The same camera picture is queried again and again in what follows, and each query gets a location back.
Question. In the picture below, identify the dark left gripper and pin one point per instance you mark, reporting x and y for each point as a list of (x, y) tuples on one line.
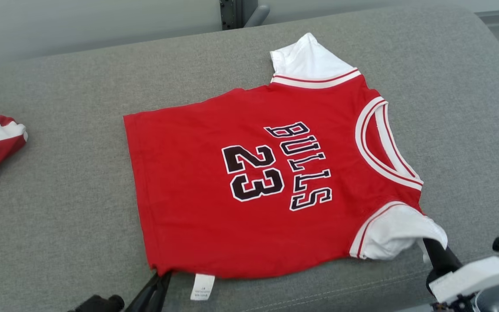
[(100, 304)]

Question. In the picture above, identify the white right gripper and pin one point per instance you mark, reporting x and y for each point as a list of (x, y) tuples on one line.
[(479, 275)]

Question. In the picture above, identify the red white Bulls jersey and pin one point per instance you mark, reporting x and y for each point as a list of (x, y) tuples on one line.
[(215, 195)]

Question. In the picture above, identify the grey fabric sofa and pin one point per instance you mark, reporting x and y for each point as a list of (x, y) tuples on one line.
[(80, 216)]

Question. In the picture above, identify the grey metal frame post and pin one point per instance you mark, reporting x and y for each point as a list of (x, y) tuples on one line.
[(232, 13)]

